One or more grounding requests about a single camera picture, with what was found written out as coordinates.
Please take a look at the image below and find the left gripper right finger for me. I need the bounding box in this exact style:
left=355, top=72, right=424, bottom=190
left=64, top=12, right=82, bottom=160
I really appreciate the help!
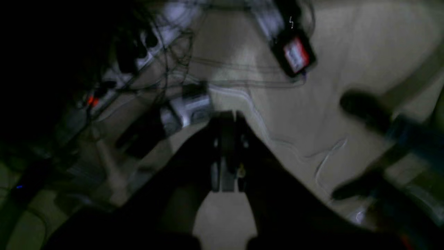
left=236, top=111, right=406, bottom=250

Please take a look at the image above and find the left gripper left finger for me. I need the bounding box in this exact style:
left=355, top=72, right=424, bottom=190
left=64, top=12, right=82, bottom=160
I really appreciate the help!
left=45, top=115, right=220, bottom=250

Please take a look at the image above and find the black red power adapter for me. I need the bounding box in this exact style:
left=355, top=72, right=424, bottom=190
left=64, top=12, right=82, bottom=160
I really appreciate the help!
left=271, top=29, right=317, bottom=78

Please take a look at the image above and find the white power strip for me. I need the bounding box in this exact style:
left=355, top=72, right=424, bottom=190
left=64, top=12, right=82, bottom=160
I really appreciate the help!
left=65, top=0, right=211, bottom=121

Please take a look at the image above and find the grey metal bracket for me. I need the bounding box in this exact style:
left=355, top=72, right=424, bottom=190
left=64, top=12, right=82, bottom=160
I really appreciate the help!
left=160, top=84, right=214, bottom=137

